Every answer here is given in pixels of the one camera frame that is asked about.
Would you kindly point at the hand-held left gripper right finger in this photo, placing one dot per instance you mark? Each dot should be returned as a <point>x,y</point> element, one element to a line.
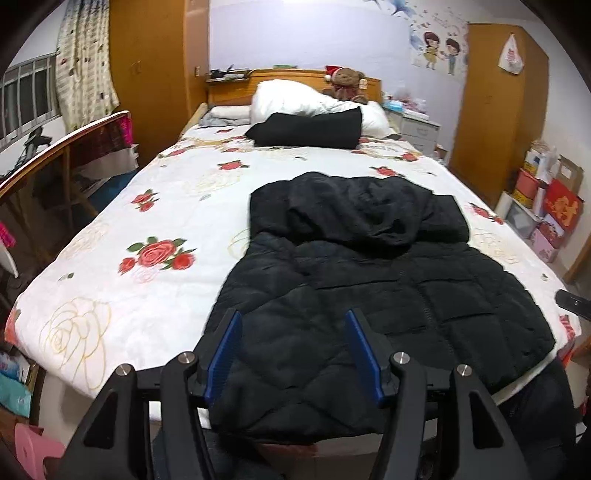
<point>364,360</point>

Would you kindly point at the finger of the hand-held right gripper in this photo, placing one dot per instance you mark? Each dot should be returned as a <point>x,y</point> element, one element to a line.
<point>575,303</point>

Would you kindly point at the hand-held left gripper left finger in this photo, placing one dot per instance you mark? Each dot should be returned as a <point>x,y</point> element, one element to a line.
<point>224,355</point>

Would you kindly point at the black puffer jacket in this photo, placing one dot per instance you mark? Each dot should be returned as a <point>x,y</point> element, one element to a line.
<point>346,300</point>

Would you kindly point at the pink floral box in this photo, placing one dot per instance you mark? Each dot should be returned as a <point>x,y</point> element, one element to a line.
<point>547,242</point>

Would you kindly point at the clear storage box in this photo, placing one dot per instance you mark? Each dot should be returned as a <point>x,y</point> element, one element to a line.
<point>521,221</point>

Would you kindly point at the red gift box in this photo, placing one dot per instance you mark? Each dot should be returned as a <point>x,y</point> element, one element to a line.
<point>561,205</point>

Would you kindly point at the person's dark pants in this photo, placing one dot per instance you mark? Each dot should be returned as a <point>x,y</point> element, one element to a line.
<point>545,415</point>

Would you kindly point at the cardboard box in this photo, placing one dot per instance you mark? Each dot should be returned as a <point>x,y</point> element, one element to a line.
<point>570,173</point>

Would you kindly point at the white paper bags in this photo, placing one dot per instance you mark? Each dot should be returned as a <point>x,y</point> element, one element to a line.
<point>540,159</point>

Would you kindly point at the bed with floral sheet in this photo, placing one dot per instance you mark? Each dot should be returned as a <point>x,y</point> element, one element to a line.
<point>161,198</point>

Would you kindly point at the wooden wardrobe with hanging bag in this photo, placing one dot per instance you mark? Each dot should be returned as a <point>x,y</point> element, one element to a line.
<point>489,129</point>

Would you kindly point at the pink plastic stool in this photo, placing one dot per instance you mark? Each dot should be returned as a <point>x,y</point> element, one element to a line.
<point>37,452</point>

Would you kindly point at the grey nightstand drawers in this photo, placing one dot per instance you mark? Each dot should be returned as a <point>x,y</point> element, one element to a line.
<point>422,131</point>

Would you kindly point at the grey cloth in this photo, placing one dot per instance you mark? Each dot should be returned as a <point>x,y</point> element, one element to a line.
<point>217,122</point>

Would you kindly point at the black folded cloth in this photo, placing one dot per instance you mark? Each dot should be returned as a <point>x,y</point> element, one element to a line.
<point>314,129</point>

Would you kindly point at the pink striped cloth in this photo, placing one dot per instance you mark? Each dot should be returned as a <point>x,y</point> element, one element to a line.
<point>115,143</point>

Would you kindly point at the small white pillow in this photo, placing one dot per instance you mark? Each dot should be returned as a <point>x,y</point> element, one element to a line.
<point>228,113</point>

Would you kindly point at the white plastic bag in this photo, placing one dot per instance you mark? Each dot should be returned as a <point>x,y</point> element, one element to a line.
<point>510,57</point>

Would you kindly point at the nightstand clutter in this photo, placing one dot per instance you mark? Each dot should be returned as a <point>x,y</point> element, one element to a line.
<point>406,101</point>

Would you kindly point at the white duvet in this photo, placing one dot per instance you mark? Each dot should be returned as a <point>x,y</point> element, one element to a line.
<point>286,99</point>

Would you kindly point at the wooden desk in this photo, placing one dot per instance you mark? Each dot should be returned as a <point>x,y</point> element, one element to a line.
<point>60,142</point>

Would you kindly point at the brown teddy bear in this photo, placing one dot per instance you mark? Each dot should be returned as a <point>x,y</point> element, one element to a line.
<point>348,81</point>

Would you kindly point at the headboard shelf clutter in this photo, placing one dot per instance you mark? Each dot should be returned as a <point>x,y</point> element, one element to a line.
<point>228,75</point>

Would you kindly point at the wooden wardrobe beside curtain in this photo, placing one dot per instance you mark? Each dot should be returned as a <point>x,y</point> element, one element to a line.
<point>157,83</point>

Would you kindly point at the wooden headboard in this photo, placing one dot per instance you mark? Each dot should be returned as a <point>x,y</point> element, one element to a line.
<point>272,76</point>

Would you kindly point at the patterned cream curtain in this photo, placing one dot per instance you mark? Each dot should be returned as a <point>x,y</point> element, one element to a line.
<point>83,69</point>

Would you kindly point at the barred window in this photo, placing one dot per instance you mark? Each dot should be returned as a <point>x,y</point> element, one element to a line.
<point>27,92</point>

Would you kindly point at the cartoon wall sticker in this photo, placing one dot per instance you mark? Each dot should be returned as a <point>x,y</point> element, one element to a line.
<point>438,46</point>

